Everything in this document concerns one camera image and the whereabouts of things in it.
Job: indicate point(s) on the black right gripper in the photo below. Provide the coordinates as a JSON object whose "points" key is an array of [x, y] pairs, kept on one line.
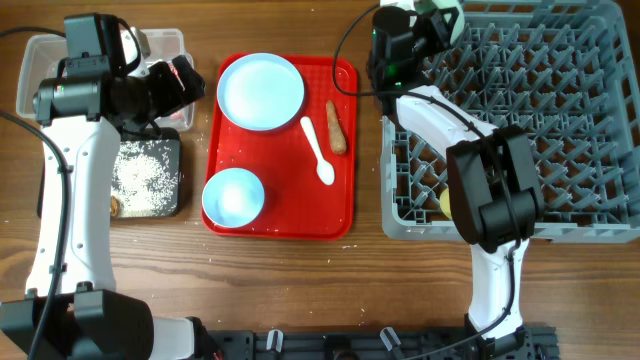
{"points": [[436, 39]]}

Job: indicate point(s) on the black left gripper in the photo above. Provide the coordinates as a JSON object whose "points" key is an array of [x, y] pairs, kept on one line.
{"points": [[173, 95]]}

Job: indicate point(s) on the green bowl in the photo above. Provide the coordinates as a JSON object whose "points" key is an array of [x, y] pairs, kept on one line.
{"points": [[445, 18]]}

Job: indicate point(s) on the large light blue plate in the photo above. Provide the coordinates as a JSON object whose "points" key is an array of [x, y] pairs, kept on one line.
{"points": [[260, 92]]}

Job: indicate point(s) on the white rice grains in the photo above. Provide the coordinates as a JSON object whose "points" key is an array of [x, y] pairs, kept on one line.
{"points": [[142, 180]]}

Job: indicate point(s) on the small light blue bowl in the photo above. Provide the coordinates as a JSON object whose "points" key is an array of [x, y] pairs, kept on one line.
{"points": [[233, 198]]}

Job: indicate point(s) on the brown food scrap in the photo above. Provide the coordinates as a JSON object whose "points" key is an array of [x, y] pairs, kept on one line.
{"points": [[115, 208]]}

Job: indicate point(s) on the brown carrot piece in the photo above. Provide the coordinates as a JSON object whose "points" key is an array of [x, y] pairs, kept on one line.
{"points": [[337, 139]]}

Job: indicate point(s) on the white plastic spoon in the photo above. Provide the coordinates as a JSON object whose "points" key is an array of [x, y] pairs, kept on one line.
{"points": [[324, 169]]}

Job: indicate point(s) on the yellow plastic cup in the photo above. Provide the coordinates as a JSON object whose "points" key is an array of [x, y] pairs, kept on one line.
{"points": [[445, 204]]}

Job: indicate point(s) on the red snack wrapper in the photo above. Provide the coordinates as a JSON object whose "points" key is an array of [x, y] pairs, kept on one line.
{"points": [[177, 115]]}

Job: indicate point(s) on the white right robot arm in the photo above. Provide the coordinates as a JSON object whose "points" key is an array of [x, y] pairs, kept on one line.
{"points": [[495, 196]]}

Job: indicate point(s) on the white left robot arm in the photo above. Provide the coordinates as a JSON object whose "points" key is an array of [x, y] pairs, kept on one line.
{"points": [[71, 308]]}

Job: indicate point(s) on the grey dishwasher rack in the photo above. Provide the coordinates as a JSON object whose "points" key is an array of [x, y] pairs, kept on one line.
{"points": [[563, 72]]}

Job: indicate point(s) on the clear plastic waste bin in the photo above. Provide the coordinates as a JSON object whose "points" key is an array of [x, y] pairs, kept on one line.
{"points": [[43, 52]]}

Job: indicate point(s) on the red plastic tray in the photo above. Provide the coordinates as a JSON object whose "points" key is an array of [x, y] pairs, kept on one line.
{"points": [[297, 204]]}

